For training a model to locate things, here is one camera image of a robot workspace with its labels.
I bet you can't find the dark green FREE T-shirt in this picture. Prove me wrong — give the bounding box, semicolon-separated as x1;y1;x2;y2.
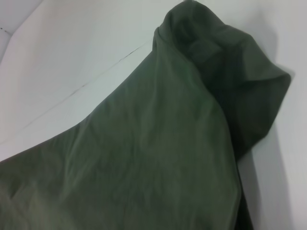
0;0;293;230

